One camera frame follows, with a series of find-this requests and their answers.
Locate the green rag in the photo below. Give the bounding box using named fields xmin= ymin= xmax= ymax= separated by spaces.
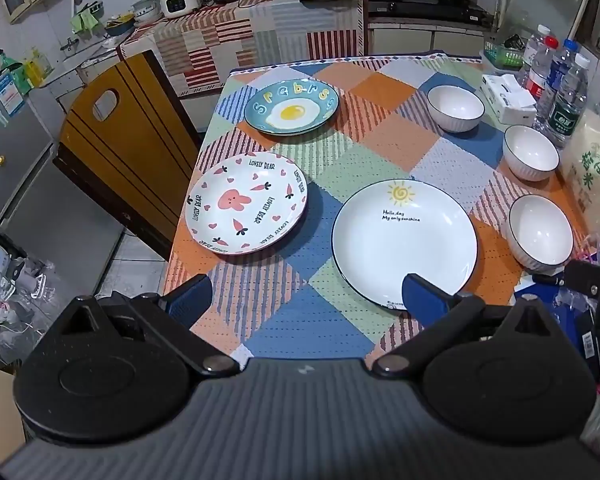
xmin=70 ymin=9 xmax=99 ymax=34

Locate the wooden chair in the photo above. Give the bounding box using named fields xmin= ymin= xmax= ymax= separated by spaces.
xmin=52 ymin=50 xmax=203 ymax=261

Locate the colourful checked tablecloth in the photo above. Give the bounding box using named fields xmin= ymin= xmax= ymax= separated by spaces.
xmin=162 ymin=50 xmax=588 ymax=361

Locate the clear water bottle white cap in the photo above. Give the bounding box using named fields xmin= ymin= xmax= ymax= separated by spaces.
xmin=521 ymin=24 xmax=552 ymax=78

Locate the water bottle blue cap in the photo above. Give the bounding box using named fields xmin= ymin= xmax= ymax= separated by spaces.
xmin=535 ymin=39 xmax=578 ymax=128

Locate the water bottle green label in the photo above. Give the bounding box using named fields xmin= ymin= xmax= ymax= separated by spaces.
xmin=546 ymin=54 xmax=592 ymax=150

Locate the striped patchwork counter cloth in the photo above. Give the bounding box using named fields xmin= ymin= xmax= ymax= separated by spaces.
xmin=119 ymin=0 xmax=367 ymax=99

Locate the bag of rice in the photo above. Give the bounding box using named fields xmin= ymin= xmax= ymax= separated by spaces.
xmin=560 ymin=110 xmax=600 ymax=238

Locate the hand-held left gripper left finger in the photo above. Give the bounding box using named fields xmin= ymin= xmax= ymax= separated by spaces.
xmin=45 ymin=274 xmax=241 ymax=376

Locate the green plastic basket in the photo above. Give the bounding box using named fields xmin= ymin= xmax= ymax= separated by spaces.
xmin=482 ymin=39 xmax=527 ymax=69

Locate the black gas stove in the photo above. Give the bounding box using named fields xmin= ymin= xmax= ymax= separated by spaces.
xmin=366 ymin=0 xmax=487 ymax=25

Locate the white sun print plate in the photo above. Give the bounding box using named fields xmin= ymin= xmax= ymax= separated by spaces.
xmin=331 ymin=179 xmax=479 ymax=313

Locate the water bottle red cap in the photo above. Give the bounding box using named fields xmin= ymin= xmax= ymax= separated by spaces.
xmin=526 ymin=36 xmax=561 ymax=103

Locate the white pink bunny plate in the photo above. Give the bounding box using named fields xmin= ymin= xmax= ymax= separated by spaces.
xmin=185 ymin=151 xmax=309 ymax=256

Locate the white tissue pack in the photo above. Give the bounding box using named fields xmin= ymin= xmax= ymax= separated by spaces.
xmin=480 ymin=74 xmax=537 ymax=125

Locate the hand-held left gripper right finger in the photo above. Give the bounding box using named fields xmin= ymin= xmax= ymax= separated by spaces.
xmin=370 ymin=274 xmax=581 ymax=378

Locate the blue basin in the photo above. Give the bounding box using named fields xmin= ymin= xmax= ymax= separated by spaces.
xmin=104 ymin=12 xmax=137 ymax=39

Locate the silver refrigerator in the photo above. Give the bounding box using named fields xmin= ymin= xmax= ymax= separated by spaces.
xmin=0 ymin=72 xmax=126 ymax=301

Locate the white ribbed bowl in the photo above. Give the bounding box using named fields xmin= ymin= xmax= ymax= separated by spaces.
xmin=508 ymin=195 xmax=575 ymax=268
xmin=426 ymin=85 xmax=486 ymax=133
xmin=502 ymin=125 xmax=560 ymax=182

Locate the blue fried egg plate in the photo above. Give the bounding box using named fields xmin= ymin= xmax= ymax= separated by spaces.
xmin=243 ymin=79 xmax=340 ymax=136

